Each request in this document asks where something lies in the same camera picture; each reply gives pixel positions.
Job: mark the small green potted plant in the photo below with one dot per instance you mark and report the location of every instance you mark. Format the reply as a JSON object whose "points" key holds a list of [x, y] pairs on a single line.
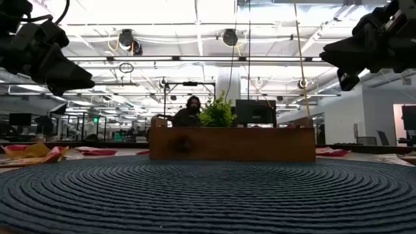
{"points": [[217, 112]]}

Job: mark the black aluminium table frame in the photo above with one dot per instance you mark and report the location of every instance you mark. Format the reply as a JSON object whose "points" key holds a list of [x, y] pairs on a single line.
{"points": [[123, 145]]}

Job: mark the grey equipment box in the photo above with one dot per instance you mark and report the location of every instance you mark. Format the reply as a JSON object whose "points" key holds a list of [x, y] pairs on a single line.
{"points": [[366, 140]]}

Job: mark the red tea packet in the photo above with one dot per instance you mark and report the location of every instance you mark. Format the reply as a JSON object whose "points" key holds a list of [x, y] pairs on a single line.
{"points": [[100, 152], [333, 152], [143, 152], [85, 148]]}

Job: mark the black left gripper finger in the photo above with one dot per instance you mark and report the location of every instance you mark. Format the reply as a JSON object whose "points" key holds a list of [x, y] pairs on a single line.
{"points": [[57, 65], [81, 82]]}

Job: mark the wooden tea organizer box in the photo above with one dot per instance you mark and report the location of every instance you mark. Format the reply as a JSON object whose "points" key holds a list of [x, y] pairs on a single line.
{"points": [[232, 143]]}

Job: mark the black camera rig frame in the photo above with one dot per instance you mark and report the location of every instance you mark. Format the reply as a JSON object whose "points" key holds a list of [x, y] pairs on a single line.
{"points": [[190, 83]]}

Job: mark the person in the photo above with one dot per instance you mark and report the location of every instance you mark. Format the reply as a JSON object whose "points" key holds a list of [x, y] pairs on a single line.
{"points": [[187, 118]]}

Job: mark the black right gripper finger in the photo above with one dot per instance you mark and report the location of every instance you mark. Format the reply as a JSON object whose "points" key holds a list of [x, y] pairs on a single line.
{"points": [[367, 48], [338, 55]]}

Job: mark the black computer monitor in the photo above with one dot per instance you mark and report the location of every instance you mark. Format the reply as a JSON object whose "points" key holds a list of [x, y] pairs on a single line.
{"points": [[19, 119], [409, 117], [255, 112]]}

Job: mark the round dark blue woven placemat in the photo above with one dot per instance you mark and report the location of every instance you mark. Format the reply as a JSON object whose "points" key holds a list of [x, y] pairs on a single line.
{"points": [[208, 195]]}

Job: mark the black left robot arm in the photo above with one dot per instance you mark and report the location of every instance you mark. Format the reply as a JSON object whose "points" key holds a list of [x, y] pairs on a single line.
{"points": [[11, 8]]}

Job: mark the dark office chair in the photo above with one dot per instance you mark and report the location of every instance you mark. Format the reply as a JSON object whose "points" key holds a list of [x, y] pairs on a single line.
{"points": [[383, 138]]}

